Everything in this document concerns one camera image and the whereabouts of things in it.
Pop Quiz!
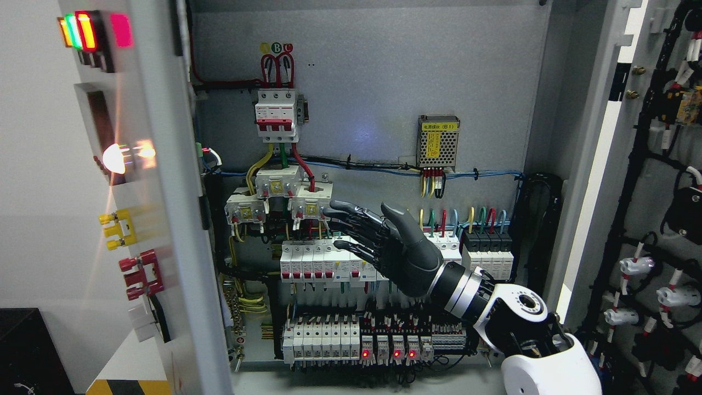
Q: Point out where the black digital power meter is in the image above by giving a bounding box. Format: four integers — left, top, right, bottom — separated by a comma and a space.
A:
73, 83, 123, 185

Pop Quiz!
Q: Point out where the yellow terminal connector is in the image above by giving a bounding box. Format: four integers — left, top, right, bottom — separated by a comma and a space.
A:
99, 209, 137, 251

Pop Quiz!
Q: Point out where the white glowing indicator lamp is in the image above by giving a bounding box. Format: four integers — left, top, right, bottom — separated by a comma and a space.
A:
102, 143, 126, 174

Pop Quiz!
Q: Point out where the black white surge protector block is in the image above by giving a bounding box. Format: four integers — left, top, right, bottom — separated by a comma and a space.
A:
461, 231, 514, 283

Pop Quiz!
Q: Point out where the green indicator lamp left door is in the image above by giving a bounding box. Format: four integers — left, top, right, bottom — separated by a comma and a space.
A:
64, 14, 82, 50

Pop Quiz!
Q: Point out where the white current transformer group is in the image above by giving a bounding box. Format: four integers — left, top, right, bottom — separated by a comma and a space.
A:
225, 165, 333, 230

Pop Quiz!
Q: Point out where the white socket breaker row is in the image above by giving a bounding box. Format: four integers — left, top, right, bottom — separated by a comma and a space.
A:
280, 233, 462, 283

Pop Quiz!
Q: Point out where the yellow indicator lamp left door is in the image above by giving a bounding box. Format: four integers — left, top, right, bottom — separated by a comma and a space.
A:
57, 17, 73, 48

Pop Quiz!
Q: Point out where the grey cabinet door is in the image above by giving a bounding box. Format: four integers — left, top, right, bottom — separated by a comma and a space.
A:
59, 1, 233, 394
563, 1, 700, 394

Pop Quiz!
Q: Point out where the white rotary selector switch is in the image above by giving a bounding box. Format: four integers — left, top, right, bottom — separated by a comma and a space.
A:
128, 302, 162, 342

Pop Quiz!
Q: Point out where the red indicator lamp left door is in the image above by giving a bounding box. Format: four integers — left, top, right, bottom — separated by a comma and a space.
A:
73, 10, 116, 74

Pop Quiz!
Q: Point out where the black corrugated cable conduit right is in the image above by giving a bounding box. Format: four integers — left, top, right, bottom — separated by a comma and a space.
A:
516, 173, 565, 308

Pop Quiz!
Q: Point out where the red white main breaker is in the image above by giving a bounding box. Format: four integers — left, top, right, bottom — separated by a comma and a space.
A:
254, 88, 309, 143

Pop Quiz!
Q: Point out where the black box at left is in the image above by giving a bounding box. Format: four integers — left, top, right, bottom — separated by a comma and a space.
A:
1, 308, 73, 394

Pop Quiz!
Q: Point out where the grey cabinet body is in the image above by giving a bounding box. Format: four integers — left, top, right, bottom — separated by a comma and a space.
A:
175, 0, 609, 395

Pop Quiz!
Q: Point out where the red terminal connector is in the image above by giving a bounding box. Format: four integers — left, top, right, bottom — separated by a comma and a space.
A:
118, 249, 165, 301

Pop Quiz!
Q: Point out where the metal mesh power supply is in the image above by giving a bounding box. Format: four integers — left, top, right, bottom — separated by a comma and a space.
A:
416, 115, 460, 168

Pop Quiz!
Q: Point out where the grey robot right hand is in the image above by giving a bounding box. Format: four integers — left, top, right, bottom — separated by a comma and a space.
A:
323, 200, 443, 297

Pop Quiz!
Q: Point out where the white lower breaker row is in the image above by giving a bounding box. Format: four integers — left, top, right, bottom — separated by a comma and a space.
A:
282, 317, 372, 367

